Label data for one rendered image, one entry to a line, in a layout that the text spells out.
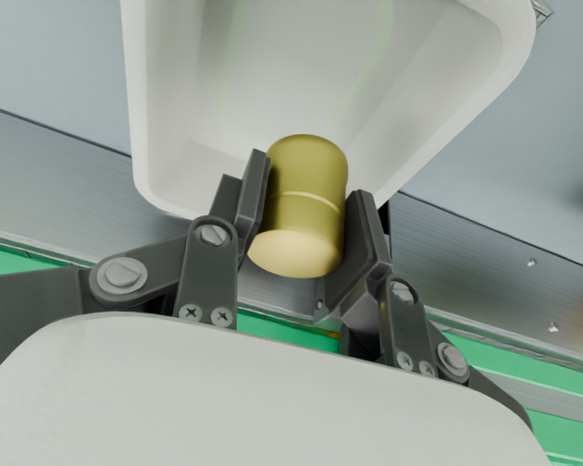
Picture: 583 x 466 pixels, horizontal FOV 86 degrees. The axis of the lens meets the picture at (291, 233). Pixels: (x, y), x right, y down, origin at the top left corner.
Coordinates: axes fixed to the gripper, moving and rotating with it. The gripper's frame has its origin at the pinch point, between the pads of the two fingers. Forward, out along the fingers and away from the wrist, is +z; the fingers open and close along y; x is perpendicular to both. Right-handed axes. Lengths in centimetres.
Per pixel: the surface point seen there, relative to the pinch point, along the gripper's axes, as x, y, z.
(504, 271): -7.7, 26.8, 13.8
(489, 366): -12.0, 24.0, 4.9
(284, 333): -20.9, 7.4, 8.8
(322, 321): -16.9, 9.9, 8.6
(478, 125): 2.7, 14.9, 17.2
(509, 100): 5.2, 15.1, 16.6
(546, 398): -12.6, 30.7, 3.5
